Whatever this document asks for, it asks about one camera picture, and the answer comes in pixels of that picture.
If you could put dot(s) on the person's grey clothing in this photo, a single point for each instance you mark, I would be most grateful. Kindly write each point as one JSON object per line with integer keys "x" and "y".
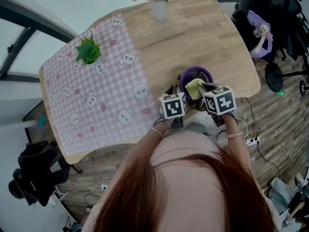
{"x": 199, "y": 129}

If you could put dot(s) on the black standing floor fan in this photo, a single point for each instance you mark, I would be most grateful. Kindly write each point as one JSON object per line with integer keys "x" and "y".
{"x": 274, "y": 77}

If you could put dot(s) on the yellow cleaning cloth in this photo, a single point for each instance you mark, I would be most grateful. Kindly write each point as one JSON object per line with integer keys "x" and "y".
{"x": 193, "y": 91}

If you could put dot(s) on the person's right forearm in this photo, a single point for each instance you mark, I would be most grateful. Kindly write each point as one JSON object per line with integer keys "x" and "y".
{"x": 237, "y": 153}

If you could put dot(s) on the pink checked tablecloth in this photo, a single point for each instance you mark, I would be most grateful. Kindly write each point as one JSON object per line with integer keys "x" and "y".
{"x": 96, "y": 93}

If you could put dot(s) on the dark side table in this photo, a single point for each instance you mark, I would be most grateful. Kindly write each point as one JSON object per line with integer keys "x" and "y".
{"x": 32, "y": 129}

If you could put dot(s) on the white power strip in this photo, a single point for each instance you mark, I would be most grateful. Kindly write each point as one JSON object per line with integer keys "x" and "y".
{"x": 104, "y": 187}
{"x": 253, "y": 141}

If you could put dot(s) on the black office chair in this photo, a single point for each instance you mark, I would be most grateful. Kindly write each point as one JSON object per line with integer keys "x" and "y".
{"x": 277, "y": 4}
{"x": 38, "y": 173}

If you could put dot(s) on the white ribbed vase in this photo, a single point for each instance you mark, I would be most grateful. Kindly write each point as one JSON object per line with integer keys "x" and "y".
{"x": 158, "y": 11}

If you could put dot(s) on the black framed window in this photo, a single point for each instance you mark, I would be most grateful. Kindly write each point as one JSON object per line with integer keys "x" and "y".
{"x": 12, "y": 40}

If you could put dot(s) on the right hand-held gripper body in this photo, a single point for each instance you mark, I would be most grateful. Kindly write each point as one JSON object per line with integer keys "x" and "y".
{"x": 220, "y": 101}

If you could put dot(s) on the drink cup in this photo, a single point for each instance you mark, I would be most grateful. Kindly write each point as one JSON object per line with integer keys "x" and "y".
{"x": 260, "y": 31}

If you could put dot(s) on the purple tote bag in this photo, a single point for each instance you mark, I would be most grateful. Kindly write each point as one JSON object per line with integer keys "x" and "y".
{"x": 256, "y": 18}

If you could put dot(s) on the person's left forearm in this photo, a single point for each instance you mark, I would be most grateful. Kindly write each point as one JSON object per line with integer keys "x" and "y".
{"x": 142, "y": 158}

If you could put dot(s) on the teal object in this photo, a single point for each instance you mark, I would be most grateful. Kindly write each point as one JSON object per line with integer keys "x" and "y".
{"x": 42, "y": 120}

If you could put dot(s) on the green bottle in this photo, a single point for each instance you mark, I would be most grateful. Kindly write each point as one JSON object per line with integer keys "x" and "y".
{"x": 280, "y": 93}

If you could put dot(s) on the green potted plant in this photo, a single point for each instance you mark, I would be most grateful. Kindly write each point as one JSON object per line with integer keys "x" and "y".
{"x": 87, "y": 51}

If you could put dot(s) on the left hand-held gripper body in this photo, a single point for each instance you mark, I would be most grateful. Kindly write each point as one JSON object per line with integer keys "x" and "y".
{"x": 172, "y": 106}

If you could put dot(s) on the purple round fan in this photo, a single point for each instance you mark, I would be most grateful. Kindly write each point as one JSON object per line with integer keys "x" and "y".
{"x": 193, "y": 72}

